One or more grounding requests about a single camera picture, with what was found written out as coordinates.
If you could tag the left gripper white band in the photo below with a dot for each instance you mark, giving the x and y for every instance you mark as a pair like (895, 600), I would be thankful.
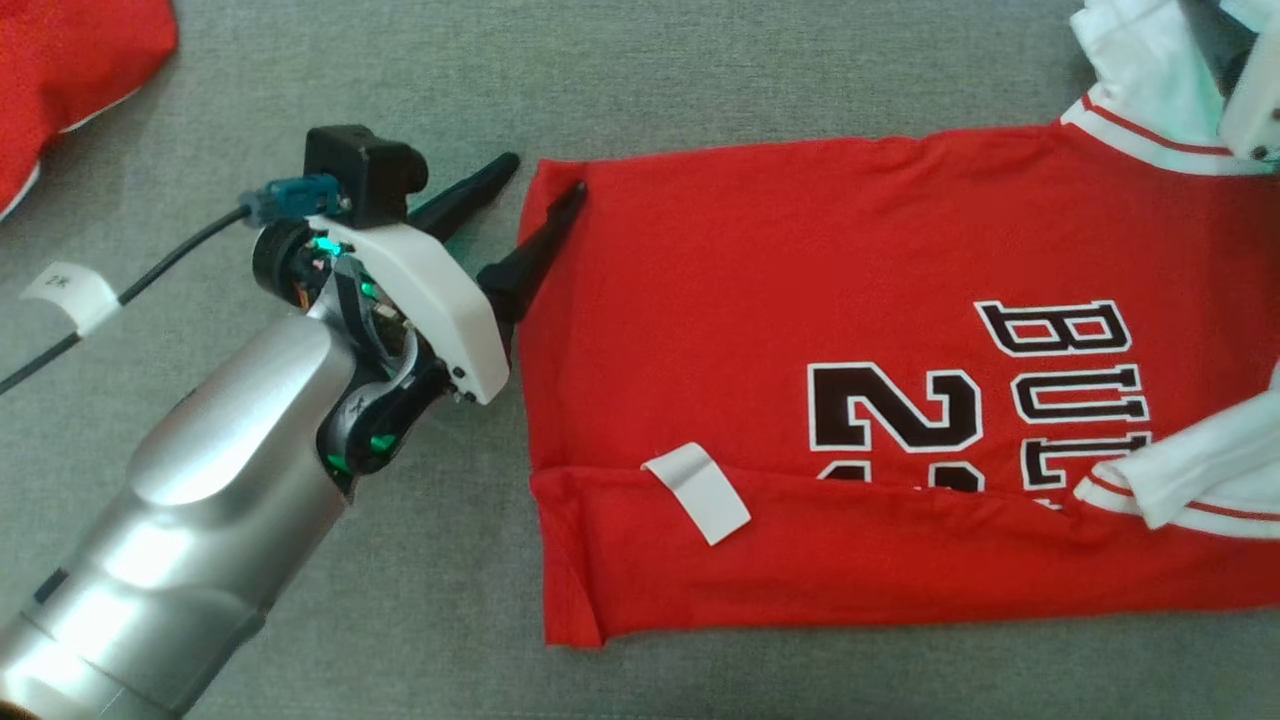
(440, 300)

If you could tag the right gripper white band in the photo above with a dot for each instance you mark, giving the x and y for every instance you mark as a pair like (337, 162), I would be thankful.
(1258, 100)

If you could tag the red jersey shirt white sleeves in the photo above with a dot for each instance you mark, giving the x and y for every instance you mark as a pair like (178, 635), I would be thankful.
(750, 300)

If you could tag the red basketball shorts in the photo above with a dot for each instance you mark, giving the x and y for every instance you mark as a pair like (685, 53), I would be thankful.
(70, 70)

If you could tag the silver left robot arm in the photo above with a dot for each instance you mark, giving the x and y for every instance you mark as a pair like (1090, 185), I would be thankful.
(180, 520)

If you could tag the large grey sofa seat cushion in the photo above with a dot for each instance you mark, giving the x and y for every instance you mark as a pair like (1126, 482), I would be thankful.
(350, 80)

